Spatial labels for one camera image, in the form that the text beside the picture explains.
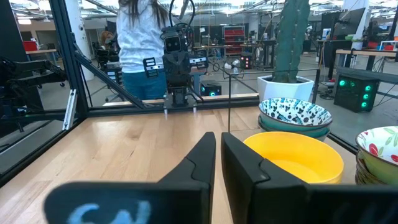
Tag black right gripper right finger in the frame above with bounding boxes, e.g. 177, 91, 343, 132
220, 132, 398, 224

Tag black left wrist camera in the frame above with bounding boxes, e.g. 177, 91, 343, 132
161, 26, 188, 54

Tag green patterned mini bowl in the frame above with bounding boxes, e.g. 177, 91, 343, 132
257, 116, 331, 139
258, 97, 333, 132

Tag white round pillar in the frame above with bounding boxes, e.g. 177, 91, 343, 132
64, 0, 95, 82

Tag black computer tower green lights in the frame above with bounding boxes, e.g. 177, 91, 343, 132
333, 73, 381, 113

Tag black device red lights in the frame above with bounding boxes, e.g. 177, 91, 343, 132
239, 54, 254, 70

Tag red plastic bin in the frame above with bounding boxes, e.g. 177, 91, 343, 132
22, 40, 39, 52

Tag green cactus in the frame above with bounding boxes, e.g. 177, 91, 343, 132
272, 0, 312, 84

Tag wooden top desk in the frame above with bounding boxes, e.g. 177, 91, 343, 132
335, 48, 398, 72

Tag silver metal bracket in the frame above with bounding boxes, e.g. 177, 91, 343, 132
62, 89, 78, 131

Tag red storage bin rack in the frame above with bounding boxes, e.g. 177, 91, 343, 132
223, 25, 246, 57

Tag black monitor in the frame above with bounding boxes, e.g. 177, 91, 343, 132
331, 7, 366, 40

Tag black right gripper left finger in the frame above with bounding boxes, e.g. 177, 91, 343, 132
43, 131, 217, 224

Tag yellow mini bowl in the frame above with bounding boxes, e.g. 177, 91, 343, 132
243, 131, 345, 185

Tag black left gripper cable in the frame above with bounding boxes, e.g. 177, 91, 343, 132
169, 0, 197, 41

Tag person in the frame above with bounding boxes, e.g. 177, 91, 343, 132
116, 0, 171, 101
99, 30, 118, 52

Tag red floral mini bowl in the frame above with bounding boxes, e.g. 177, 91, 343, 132
356, 151, 388, 185
355, 126, 398, 187

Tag black aluminium table frame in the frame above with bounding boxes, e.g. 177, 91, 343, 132
0, 0, 360, 188

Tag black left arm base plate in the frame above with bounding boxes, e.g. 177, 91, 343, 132
163, 93, 199, 110

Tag white hexagonal plant pot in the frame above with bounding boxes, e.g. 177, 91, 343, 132
257, 74, 315, 103

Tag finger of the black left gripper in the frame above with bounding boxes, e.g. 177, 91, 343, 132
177, 63, 190, 88
165, 63, 178, 88

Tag black computer box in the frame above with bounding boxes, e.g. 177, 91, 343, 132
200, 80, 223, 97

